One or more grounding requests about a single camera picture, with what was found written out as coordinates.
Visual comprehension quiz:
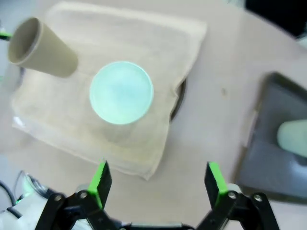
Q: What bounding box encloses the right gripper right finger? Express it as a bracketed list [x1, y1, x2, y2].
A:
[196, 162, 280, 230]

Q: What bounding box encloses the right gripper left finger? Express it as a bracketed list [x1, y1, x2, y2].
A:
[35, 161, 116, 230]

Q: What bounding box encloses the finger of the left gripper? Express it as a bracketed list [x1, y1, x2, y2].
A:
[0, 25, 13, 41]

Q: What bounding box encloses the tall tan cup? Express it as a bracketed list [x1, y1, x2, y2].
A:
[7, 17, 79, 79]

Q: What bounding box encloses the tall sage green cup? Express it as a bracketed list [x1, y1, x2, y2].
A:
[277, 119, 307, 166]

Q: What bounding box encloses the mint green bowl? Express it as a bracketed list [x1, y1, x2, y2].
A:
[89, 61, 154, 125]

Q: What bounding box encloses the beige cloth mat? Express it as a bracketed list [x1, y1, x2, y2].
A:
[11, 1, 208, 182]

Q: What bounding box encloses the dark brown serving tray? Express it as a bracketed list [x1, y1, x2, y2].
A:
[169, 79, 187, 120]
[230, 71, 307, 202]

